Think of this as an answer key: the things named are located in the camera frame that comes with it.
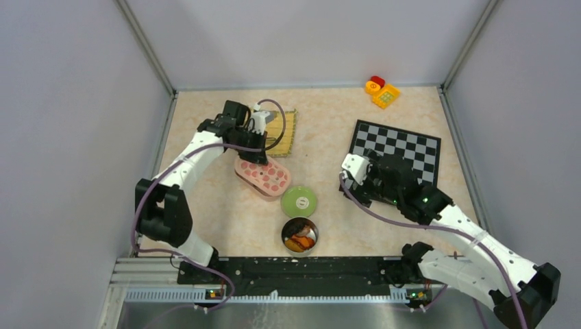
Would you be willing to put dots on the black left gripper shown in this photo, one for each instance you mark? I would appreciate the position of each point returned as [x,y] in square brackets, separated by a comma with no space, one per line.
[257,157]

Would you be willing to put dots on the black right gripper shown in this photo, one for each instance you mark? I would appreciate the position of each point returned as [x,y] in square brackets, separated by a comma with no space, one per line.
[373,168]

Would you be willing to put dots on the pink lunch box lid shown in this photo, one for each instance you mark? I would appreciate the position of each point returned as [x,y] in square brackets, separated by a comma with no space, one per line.
[272,163]

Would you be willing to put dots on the pink lunch box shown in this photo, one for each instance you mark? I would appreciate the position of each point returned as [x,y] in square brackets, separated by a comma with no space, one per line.
[269,184]

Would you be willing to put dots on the brown meat piece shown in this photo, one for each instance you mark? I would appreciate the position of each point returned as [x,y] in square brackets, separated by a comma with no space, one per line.
[305,231]

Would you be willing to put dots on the orange chicken drumstick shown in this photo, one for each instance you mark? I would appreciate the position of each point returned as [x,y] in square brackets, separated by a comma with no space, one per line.
[305,241]

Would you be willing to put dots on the dark seaweed roll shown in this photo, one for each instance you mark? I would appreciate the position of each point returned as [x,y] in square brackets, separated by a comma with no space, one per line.
[297,224]

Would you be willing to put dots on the orange fried food piece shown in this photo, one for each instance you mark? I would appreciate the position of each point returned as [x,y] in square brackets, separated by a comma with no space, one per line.
[293,246]

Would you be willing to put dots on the silver metal tongs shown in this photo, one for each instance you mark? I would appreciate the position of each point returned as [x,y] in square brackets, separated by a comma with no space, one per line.
[273,129]

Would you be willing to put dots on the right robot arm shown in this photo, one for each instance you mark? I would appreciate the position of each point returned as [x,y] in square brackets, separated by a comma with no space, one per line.
[518,291]

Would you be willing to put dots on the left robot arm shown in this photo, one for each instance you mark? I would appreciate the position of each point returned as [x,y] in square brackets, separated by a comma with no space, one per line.
[162,210]

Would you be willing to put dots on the green round lid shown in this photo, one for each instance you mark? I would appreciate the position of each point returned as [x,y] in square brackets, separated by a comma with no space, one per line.
[299,201]

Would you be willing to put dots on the round steel container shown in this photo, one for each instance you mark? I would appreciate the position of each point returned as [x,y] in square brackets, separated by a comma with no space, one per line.
[285,235]

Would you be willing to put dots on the checkerboard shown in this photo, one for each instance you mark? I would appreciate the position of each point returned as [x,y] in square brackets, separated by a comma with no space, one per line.
[420,151]

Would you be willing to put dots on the yellow toy block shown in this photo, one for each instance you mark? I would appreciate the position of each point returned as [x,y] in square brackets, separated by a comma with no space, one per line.
[386,96]

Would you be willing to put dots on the orange round toy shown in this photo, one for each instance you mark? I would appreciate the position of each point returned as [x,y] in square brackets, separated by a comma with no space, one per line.
[372,87]

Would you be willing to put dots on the red toy block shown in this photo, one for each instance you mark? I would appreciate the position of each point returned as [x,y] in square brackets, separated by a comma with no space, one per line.
[378,81]

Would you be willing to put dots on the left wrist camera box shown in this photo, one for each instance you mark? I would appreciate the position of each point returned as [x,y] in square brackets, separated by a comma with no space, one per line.
[259,119]

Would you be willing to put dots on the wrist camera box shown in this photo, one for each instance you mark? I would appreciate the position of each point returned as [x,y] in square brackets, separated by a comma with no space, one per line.
[357,168]
[259,119]

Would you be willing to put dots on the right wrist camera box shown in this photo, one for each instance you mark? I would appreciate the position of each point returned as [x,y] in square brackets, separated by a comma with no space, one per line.
[357,168]

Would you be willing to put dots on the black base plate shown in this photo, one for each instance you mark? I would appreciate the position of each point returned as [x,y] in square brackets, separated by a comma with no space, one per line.
[308,277]

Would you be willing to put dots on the aluminium frame rail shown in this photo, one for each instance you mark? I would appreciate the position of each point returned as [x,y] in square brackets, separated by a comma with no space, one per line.
[154,280]

